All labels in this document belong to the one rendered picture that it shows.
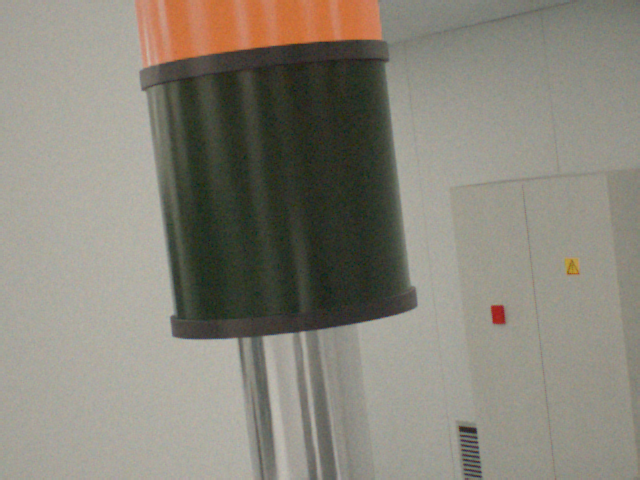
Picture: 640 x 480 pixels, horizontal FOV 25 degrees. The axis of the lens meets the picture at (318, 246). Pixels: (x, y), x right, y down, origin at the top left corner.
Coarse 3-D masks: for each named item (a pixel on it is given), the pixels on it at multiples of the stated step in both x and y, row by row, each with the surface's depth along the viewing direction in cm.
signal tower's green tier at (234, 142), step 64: (320, 64) 27; (384, 64) 29; (192, 128) 27; (256, 128) 27; (320, 128) 27; (384, 128) 28; (192, 192) 28; (256, 192) 27; (320, 192) 27; (384, 192) 28; (192, 256) 28; (256, 256) 27; (320, 256) 27; (384, 256) 28; (192, 320) 28
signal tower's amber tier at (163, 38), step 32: (160, 0) 27; (192, 0) 27; (224, 0) 27; (256, 0) 27; (288, 0) 27; (320, 0) 27; (352, 0) 28; (160, 32) 28; (192, 32) 27; (224, 32) 27; (256, 32) 27; (288, 32) 27; (320, 32) 27; (352, 32) 28
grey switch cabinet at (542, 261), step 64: (512, 192) 751; (576, 192) 712; (512, 256) 757; (576, 256) 718; (512, 320) 764; (576, 320) 724; (512, 384) 770; (576, 384) 730; (512, 448) 777; (576, 448) 736
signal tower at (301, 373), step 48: (288, 48) 27; (336, 48) 27; (384, 48) 29; (192, 336) 28; (240, 336) 27; (288, 336) 28; (336, 336) 29; (288, 384) 28; (336, 384) 29; (288, 432) 28; (336, 432) 29
